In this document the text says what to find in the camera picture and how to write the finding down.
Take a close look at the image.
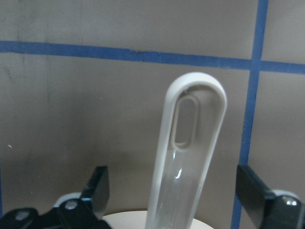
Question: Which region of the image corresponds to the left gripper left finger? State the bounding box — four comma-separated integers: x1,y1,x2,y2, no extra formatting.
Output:
0,166,109,229

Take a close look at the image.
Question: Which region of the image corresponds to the beige plastic dustpan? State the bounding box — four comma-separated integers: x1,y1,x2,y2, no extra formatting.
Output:
104,72,227,229

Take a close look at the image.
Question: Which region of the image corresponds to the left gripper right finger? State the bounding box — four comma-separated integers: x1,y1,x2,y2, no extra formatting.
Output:
235,165,305,229

